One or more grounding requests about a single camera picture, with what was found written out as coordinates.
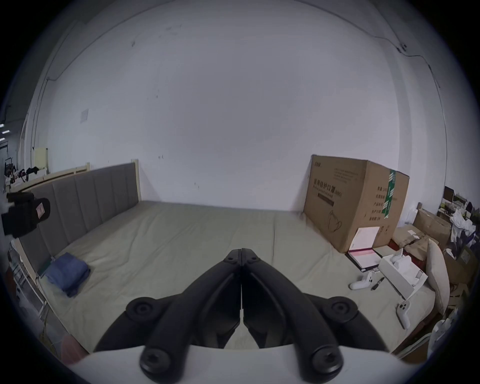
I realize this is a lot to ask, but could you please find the small brown cardboard carton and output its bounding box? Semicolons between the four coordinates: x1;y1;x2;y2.
417;207;453;251

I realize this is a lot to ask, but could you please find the black folder with pink pages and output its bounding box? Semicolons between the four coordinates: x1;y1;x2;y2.
346;226;384;272

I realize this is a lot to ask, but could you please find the open white box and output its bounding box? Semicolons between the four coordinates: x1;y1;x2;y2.
377;248;428;300

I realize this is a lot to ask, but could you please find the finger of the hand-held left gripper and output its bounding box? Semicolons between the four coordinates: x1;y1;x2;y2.
1;192;51;238

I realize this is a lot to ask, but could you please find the beige pillow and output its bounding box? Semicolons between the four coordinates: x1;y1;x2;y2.
426;239;451;316

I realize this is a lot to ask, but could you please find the bed with beige sheet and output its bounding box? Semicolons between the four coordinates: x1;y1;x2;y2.
37;200;437;355

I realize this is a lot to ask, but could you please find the folded dark blue garment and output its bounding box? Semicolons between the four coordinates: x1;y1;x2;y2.
45;252;91;298

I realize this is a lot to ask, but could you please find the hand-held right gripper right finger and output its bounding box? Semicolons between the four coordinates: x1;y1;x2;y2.
242;248;389;382

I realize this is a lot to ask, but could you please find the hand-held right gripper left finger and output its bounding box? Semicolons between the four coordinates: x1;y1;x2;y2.
94;248;243;380

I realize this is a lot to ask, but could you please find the white hand controller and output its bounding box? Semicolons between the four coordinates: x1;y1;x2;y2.
349;272;376;291
396;299;412;330

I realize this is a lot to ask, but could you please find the large brown cardboard carton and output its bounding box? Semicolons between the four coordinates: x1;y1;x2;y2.
303;154;410;254

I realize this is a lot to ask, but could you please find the grey padded headboard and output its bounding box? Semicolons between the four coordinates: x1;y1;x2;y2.
18;161;142;279

